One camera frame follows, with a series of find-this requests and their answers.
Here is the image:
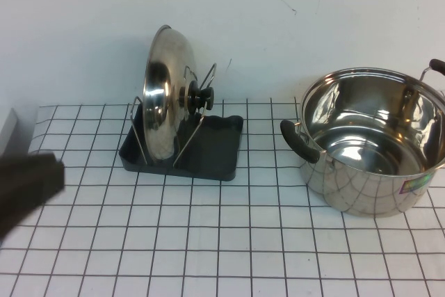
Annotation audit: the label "stainless steel pot lid black knob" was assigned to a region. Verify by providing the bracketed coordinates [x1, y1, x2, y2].
[141, 24, 216, 163]

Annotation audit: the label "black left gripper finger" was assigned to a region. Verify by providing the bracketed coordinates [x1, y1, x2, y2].
[0, 151, 58, 176]
[0, 161, 67, 239]

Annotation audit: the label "stainless steel pot black handles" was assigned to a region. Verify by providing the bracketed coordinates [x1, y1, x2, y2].
[280, 58, 445, 219]

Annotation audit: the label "black tray wire lid rack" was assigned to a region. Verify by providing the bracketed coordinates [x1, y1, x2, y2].
[118, 62, 245, 183]

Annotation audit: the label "white black grid tablecloth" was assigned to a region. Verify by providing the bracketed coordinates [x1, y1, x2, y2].
[0, 97, 445, 297]

